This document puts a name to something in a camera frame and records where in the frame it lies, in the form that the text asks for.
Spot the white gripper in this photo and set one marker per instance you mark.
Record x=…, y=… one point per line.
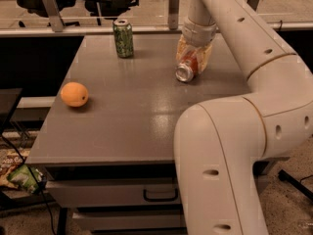
x=198, y=33

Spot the red coke can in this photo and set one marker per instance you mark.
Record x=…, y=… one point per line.
x=187, y=68

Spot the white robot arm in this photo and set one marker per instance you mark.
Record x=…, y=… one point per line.
x=217, y=142

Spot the green soda can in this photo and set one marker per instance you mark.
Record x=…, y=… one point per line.
x=123, y=38

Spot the orange fruit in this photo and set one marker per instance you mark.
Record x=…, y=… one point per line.
x=74, y=94

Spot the black stand leg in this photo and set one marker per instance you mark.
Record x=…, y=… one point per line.
x=284, y=176

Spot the black side table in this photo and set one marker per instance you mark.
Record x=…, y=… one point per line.
x=9, y=99

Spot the lower grey drawer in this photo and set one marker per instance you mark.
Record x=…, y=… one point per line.
x=129, y=220

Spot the green snack bag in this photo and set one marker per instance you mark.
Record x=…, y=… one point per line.
x=29, y=179

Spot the brown snack bag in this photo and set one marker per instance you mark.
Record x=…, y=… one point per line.
x=10, y=162

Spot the middle metal rail bracket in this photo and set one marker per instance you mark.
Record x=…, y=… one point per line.
x=173, y=14

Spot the left metal rail bracket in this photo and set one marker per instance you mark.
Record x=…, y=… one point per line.
x=52, y=10

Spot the top drawer with black handle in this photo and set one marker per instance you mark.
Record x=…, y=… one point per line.
x=95, y=193

